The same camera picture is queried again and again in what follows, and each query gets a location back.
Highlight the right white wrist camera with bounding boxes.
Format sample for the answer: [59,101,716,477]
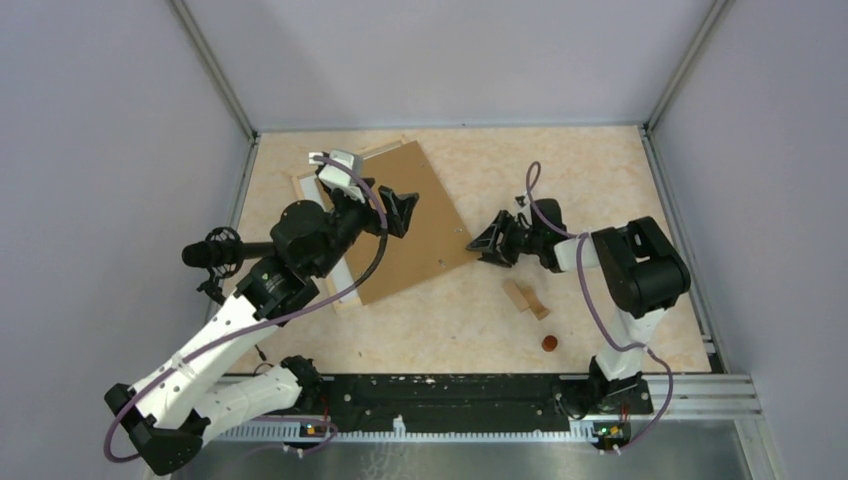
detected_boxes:
[514,192,531,210]

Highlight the darker wooden block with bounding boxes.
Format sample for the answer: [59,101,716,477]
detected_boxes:
[519,286,550,320]

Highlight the brown frame backing board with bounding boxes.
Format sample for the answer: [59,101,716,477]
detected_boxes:
[357,142,475,305]

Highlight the purple cable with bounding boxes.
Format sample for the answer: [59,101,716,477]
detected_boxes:
[525,160,675,455]
[102,153,391,465]

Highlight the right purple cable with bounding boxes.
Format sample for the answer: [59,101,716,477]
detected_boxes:
[525,160,675,455]

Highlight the wooden picture frame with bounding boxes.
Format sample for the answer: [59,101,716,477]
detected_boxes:
[292,135,409,311]

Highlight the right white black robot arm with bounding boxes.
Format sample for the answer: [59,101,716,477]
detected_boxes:
[466,198,691,417]

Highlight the light wooden block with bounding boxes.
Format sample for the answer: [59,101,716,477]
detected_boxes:
[502,280,529,312]

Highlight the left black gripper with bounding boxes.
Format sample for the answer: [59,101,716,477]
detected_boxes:
[312,177,419,279]

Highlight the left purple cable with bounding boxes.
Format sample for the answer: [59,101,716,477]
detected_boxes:
[102,153,391,465]

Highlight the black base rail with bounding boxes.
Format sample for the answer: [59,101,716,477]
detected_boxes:
[261,372,654,439]

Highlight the small brown round disc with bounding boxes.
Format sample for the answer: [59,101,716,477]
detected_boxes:
[541,335,558,352]

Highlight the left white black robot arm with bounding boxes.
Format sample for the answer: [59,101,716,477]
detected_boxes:
[104,186,419,476]

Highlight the black microphone on stand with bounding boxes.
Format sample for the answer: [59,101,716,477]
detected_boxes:
[181,226,274,306]

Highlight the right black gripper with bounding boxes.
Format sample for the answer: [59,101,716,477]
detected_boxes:
[467,210,544,267]

